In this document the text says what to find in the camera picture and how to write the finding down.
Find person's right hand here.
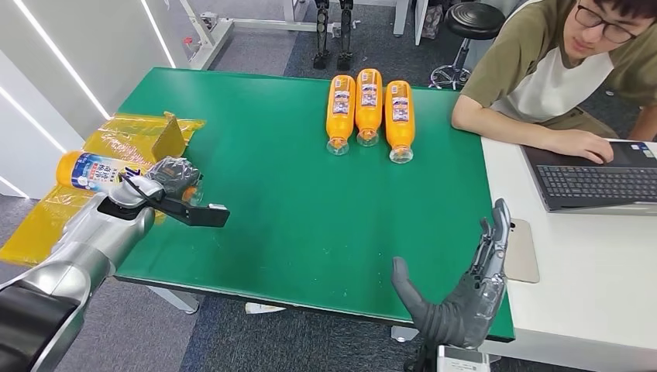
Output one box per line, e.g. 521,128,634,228
556,128,615,165

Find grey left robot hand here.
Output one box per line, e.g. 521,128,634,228
145,156,204,202

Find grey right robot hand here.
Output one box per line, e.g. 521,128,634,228
390,198,513,350

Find orange bottle with clear cap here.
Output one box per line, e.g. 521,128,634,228
355,67,384,148
384,80,417,165
325,74,356,157
55,150,205,206

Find dark grey laptop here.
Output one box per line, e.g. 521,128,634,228
521,139,657,217

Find grey table foot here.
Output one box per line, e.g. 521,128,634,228
390,325,419,343

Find yellow film wrapped carton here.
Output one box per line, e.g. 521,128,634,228
0,112,206,268

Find person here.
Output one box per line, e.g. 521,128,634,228
451,0,657,165

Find beige smartphone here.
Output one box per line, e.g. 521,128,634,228
503,218,541,285

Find black rimmed glasses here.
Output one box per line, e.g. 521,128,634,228
574,4,640,45

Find white table leg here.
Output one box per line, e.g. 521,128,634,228
146,285,200,315

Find green table mat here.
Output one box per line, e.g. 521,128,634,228
113,67,516,344

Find black round stool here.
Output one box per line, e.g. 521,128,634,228
430,2,507,91

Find hanging humanoid robot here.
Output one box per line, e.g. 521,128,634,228
313,0,356,72

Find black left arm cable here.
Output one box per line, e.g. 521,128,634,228
119,174,167,205

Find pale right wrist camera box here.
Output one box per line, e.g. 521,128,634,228
437,345,491,372

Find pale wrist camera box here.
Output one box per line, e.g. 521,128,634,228
153,197,231,229
437,345,491,372

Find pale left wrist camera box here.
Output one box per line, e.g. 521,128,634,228
153,197,231,229

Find white metal frame stand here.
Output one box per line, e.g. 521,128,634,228
177,0,417,71

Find white wall light strip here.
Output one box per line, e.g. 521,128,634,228
0,175,30,200
0,86,69,154
141,0,177,69
12,0,112,120

